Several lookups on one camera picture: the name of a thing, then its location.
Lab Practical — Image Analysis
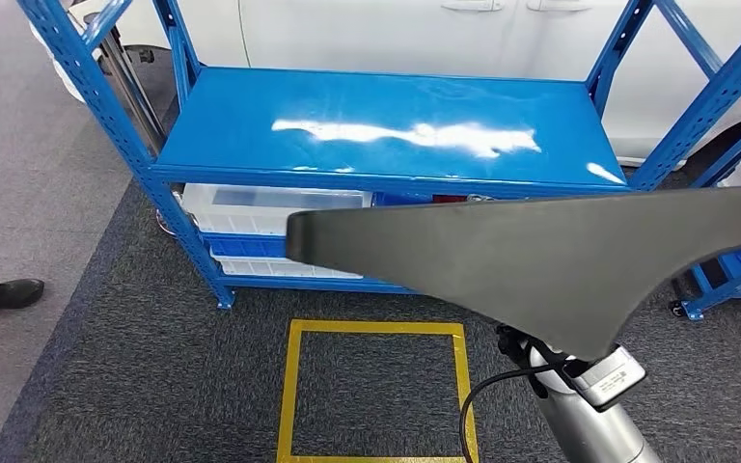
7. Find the black plastic plate frame part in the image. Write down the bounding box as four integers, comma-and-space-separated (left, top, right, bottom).
286, 186, 741, 363

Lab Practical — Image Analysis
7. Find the large blue metal shelf rack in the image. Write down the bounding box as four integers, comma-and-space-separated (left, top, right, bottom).
15, 0, 741, 312

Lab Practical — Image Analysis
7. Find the white car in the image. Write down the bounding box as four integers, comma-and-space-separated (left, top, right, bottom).
28, 0, 741, 169

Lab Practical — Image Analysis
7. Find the metal pole stand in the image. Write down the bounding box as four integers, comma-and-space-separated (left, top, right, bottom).
82, 11, 169, 158

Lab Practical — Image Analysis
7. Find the person's black shoe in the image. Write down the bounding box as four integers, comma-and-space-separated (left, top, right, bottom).
0, 278, 45, 323

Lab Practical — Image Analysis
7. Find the black camera cable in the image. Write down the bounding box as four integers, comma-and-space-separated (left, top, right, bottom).
458, 361, 576, 463

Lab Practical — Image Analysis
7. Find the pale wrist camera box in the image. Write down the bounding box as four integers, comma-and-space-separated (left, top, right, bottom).
568, 344, 647, 414

